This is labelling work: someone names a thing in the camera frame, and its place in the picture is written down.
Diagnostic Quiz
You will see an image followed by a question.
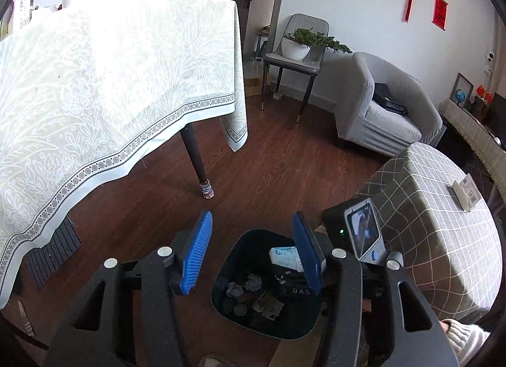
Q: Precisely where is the white patterned tablecloth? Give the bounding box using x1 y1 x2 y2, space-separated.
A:
0 0 249 310

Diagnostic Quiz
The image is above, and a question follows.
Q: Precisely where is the black television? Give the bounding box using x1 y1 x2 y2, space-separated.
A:
488 108 506 142

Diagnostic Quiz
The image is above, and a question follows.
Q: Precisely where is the blue white plastic wrapper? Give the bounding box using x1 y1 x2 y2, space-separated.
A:
269 246 305 273

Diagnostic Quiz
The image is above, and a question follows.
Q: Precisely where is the red wall scroll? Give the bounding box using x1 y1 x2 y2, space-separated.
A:
432 0 449 31

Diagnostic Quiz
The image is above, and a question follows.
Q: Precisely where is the black trash bin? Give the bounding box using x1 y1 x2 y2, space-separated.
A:
210 228 323 341

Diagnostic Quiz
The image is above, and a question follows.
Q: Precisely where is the white cardboard box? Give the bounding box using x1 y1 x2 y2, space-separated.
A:
451 173 484 213

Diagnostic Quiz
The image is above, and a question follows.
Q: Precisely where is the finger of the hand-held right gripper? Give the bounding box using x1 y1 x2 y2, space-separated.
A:
273 266 317 300

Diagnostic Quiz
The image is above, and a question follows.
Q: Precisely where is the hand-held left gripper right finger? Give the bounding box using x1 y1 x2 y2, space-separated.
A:
292 212 461 367

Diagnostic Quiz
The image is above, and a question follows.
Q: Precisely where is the person's right forearm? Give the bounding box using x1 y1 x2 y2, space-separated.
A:
441 319 491 367

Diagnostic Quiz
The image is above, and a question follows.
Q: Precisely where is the potted green plant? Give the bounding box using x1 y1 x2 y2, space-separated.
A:
282 28 352 61

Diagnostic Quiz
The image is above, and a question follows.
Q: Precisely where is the grey armchair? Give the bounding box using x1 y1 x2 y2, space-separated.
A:
335 52 443 157

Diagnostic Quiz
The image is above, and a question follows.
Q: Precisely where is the grey dining chair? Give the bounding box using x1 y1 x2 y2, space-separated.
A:
262 14 330 124

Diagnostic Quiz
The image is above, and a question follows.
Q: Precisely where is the side table with lace cloth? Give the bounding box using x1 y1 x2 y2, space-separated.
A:
441 98 506 190

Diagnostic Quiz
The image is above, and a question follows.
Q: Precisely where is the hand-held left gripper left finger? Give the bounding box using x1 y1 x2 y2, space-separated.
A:
43 210 214 367

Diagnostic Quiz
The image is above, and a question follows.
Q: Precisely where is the printed paper scrap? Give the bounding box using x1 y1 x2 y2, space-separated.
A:
251 292 284 318

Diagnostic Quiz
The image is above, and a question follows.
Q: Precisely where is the black handbag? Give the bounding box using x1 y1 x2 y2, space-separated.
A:
372 82 408 115

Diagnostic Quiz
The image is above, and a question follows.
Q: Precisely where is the grey checked tablecloth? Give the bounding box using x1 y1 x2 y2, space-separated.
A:
356 141 501 322

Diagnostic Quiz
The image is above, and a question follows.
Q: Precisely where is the dark ribbed floor mat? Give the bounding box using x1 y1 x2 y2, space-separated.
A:
26 217 82 292

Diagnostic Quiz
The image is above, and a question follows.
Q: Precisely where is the black table leg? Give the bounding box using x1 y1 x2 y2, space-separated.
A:
180 122 216 198

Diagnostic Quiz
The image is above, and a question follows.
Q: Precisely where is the brown door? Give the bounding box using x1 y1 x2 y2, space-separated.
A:
203 0 291 55

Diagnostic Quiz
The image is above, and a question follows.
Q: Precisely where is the wooden picture frame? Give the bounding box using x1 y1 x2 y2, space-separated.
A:
451 73 474 110

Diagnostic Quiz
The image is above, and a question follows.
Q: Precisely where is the pale slim tool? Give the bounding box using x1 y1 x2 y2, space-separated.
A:
18 301 35 337

